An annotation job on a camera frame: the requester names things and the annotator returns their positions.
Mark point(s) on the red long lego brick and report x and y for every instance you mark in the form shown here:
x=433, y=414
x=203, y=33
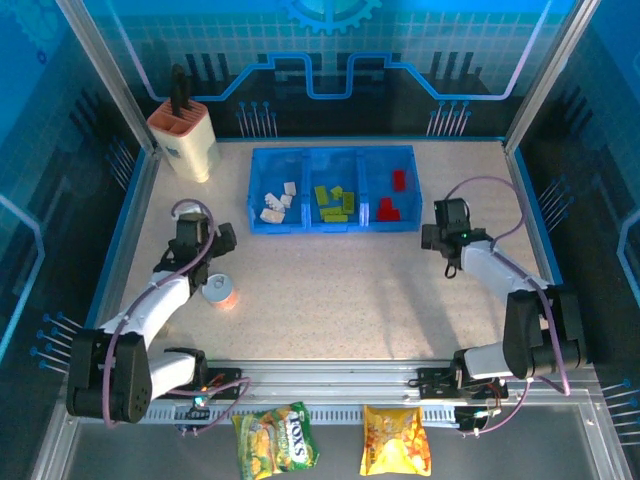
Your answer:
x=399, y=180
x=388, y=214

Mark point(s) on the translucent beige long lego brick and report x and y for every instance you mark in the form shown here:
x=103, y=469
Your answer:
x=272, y=216

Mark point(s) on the white long lego brick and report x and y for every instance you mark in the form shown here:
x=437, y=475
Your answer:
x=272, y=200

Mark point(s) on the green small lego brick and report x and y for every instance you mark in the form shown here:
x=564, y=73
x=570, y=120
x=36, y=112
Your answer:
x=336, y=191

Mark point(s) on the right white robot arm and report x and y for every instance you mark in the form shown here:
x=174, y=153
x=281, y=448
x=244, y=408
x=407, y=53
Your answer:
x=490, y=270

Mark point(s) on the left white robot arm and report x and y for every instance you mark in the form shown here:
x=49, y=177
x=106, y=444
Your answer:
x=150, y=307

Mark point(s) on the tin can with pull tab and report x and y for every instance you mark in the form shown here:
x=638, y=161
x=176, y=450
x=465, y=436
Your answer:
x=218, y=290

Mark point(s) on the blue three-compartment bin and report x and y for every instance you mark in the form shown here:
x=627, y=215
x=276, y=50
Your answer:
x=280, y=165

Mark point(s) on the beige knife block orange top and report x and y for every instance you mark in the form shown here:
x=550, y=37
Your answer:
x=192, y=145

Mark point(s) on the left small controller board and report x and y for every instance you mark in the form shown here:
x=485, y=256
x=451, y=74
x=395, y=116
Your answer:
x=197, y=402

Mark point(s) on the small controller board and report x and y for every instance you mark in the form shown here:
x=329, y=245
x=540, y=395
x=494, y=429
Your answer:
x=197, y=402
x=477, y=417

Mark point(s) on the right small controller board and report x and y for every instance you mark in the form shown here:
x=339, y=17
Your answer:
x=477, y=417

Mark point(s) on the green Fox's candy bag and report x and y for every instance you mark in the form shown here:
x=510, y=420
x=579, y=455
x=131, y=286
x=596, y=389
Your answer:
x=275, y=440

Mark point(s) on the yellow snack bag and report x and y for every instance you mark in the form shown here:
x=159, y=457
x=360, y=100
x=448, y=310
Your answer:
x=395, y=440

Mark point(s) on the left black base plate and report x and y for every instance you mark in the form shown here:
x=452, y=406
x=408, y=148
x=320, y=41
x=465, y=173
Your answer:
x=227, y=377

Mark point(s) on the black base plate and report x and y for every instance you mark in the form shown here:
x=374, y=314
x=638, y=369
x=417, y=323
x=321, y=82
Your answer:
x=435, y=382
x=227, y=377

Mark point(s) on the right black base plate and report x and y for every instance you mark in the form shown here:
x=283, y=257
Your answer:
x=435, y=382

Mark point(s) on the aluminium mounting rail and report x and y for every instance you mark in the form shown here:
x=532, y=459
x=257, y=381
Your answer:
x=325, y=380

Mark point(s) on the aluminium frame post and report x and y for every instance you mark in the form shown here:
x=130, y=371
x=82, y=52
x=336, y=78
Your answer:
x=111, y=75
x=550, y=75

